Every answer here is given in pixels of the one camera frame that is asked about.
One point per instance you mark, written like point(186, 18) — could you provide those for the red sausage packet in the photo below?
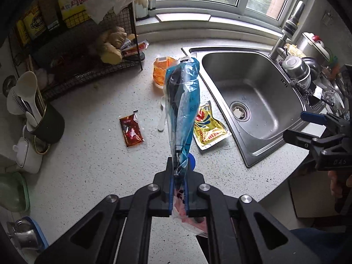
point(134, 49)

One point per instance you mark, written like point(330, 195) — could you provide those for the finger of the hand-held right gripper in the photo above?
point(312, 117)
point(297, 139)

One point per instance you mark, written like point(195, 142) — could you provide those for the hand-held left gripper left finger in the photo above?
point(170, 198)

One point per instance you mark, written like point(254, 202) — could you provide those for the steel bowl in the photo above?
point(295, 66)

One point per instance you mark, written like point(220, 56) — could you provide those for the steel pot with red knob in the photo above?
point(308, 44)

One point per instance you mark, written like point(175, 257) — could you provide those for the white plastic spoon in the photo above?
point(161, 123)

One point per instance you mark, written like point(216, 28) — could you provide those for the blue plastic bag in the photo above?
point(181, 101)

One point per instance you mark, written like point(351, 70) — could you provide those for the ginger root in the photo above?
point(110, 52)

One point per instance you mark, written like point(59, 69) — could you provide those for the blue plastic basin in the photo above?
point(42, 236)

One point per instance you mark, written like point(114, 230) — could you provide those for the yellow sachet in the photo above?
point(209, 132)

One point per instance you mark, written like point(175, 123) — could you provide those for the steel sink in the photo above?
point(255, 88)

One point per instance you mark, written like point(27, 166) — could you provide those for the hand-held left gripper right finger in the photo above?
point(187, 198)

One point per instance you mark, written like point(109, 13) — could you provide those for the steel wool scrubber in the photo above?
point(301, 86)

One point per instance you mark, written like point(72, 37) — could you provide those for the person's right hand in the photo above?
point(334, 184)

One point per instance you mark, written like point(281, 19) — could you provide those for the black utensil holder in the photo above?
point(52, 123)

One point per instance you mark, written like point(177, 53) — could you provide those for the steel kettle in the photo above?
point(24, 236)

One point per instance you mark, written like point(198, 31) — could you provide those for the red sauce sachet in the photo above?
point(132, 132)

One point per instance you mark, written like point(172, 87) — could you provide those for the steel faucet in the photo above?
point(291, 22)

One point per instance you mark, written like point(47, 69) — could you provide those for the orange plastic cup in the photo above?
point(159, 71)

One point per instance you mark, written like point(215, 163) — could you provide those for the white ladle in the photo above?
point(27, 85)

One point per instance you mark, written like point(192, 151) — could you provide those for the yellow black packet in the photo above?
point(34, 23)

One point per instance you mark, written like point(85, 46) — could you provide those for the white ceramic jar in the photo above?
point(27, 159)

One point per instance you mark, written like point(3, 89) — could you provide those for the green basin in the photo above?
point(13, 192)

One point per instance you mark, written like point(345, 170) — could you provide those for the blue round lid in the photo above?
point(192, 162)

